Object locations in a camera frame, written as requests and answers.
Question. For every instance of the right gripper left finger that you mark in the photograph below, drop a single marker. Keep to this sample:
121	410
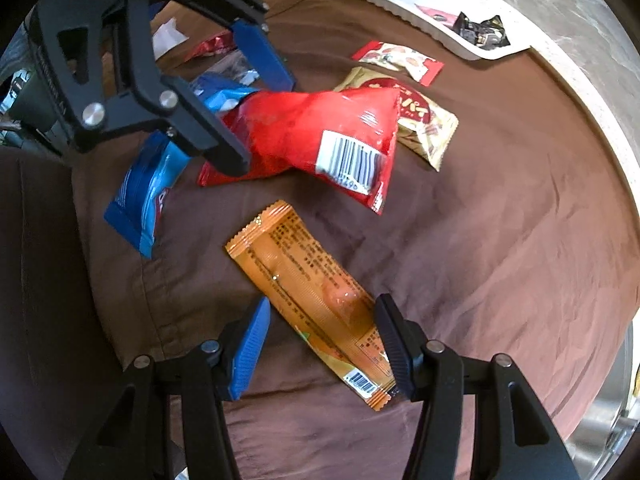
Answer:
241	344

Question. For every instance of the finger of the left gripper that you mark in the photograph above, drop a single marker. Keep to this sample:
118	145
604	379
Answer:
198	131
252	41

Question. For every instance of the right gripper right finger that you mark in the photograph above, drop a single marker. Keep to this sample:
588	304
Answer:
403	342

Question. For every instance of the green clear snack packet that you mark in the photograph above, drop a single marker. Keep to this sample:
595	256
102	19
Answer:
234	66

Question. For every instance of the orange snack bar packet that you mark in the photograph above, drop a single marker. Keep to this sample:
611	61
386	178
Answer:
318	298

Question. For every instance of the dark blue snack packet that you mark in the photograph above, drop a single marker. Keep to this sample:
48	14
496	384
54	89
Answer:
136	208

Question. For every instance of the large red snack bag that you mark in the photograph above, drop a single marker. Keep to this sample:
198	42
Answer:
345	138

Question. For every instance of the pink snack packet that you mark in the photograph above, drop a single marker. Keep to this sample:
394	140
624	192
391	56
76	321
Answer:
445	17

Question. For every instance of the black gold snack packet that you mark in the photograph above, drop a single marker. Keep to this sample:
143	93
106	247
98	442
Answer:
487	35

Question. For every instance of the small red wrapper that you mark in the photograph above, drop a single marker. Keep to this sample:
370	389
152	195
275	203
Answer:
219	44

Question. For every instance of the white crumpled wrapper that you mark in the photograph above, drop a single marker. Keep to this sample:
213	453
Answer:
166	38

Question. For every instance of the red white fruit snack packet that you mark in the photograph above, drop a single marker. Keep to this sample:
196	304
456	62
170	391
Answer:
420	67

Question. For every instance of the beige red snack packet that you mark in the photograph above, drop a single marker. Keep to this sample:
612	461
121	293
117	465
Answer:
424	127

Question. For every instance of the white plastic tray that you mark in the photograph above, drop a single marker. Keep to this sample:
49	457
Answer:
476	11

